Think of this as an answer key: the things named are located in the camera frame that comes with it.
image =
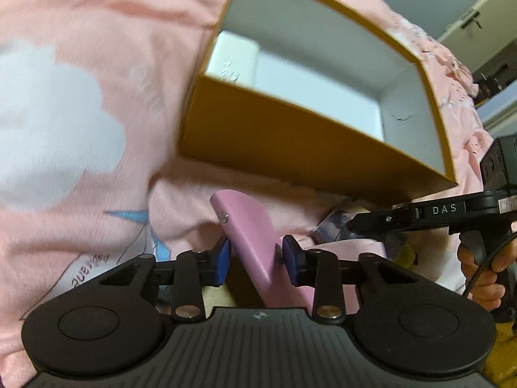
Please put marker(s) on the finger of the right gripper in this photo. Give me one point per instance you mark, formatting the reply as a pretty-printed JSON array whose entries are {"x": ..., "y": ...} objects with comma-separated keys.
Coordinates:
[{"x": 382, "y": 222}]

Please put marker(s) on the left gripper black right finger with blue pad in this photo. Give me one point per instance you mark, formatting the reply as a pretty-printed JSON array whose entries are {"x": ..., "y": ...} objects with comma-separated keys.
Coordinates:
[{"x": 319, "y": 270}]

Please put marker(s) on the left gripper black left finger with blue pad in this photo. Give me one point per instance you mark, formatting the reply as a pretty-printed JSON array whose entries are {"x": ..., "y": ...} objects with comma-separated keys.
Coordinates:
[{"x": 194, "y": 270}]

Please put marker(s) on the pink leather wallet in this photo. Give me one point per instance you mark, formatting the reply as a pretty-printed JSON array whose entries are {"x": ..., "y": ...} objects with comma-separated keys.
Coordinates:
[{"x": 249, "y": 227}]

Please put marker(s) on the white glasses case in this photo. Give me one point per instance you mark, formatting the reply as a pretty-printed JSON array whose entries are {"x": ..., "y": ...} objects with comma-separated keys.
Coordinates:
[{"x": 234, "y": 59}]

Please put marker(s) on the pink fabric pouch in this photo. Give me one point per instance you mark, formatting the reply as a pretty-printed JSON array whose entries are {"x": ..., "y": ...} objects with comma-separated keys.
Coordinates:
[{"x": 345, "y": 250}]

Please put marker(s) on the yellow plastic toy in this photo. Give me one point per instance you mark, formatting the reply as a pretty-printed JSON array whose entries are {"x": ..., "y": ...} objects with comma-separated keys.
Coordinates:
[{"x": 399, "y": 250}]

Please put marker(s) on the white bedroom door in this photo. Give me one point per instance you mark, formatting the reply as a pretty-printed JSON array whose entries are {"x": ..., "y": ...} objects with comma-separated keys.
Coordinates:
[{"x": 481, "y": 32}]

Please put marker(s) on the person's right hand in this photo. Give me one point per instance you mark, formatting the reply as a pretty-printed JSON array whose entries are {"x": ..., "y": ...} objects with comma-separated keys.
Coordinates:
[{"x": 487, "y": 255}]

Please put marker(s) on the small blue card box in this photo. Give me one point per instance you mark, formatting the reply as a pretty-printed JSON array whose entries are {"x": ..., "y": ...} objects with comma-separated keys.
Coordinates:
[{"x": 333, "y": 228}]

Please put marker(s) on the orange cardboard storage box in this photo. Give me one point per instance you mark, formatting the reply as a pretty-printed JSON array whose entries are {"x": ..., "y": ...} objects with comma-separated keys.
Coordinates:
[{"x": 337, "y": 104}]

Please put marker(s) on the pink cloud-print duvet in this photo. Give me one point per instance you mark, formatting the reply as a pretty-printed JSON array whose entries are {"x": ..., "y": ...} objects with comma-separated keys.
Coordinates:
[{"x": 92, "y": 97}]

